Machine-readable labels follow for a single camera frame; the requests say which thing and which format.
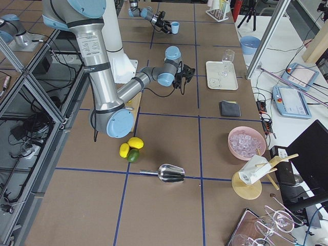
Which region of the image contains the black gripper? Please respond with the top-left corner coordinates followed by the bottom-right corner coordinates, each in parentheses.
top-left (176, 65), bottom-right (195, 84)
top-left (153, 11), bottom-right (172, 34)

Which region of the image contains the light blue plastic cup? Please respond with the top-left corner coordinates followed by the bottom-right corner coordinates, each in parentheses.
top-left (171, 22), bottom-right (180, 34)

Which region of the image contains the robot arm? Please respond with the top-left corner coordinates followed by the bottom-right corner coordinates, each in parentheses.
top-left (42, 1), bottom-right (195, 138)
top-left (128, 0), bottom-right (173, 34)

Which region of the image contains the blue bowl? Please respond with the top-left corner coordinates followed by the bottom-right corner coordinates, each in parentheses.
top-left (240, 36), bottom-right (261, 55)

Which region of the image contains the pink bowl of ice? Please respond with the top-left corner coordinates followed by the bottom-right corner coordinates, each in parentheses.
top-left (228, 126), bottom-right (267, 160)

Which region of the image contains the steel ice scoop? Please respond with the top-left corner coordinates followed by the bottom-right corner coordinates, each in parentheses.
top-left (139, 163), bottom-right (185, 183)

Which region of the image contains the cream bear tray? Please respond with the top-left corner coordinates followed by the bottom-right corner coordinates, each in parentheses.
top-left (206, 61), bottom-right (238, 91)

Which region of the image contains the clear wine glass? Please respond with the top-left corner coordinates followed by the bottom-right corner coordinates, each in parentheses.
top-left (219, 49), bottom-right (235, 77)

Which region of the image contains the grey folded cloth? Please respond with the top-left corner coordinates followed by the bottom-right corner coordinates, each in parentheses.
top-left (219, 100), bottom-right (241, 117)

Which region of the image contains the yellow lemon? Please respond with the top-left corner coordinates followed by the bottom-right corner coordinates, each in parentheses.
top-left (119, 143), bottom-right (130, 158)
top-left (128, 137), bottom-right (144, 149)

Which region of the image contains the green lime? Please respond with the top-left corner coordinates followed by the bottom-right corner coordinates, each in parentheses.
top-left (127, 149), bottom-right (140, 162)

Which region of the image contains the blue teach pendant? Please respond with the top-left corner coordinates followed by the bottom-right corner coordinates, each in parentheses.
top-left (281, 63), bottom-right (319, 91)
top-left (272, 86), bottom-right (312, 119)

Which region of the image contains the wooden stand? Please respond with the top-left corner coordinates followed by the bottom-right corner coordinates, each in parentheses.
top-left (232, 154), bottom-right (299, 200)

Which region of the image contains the black laptop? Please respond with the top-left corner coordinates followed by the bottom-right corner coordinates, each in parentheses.
top-left (285, 120), bottom-right (327, 212)

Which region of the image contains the white wire cup rack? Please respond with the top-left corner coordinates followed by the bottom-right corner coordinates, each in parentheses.
top-left (206, 0), bottom-right (230, 23)

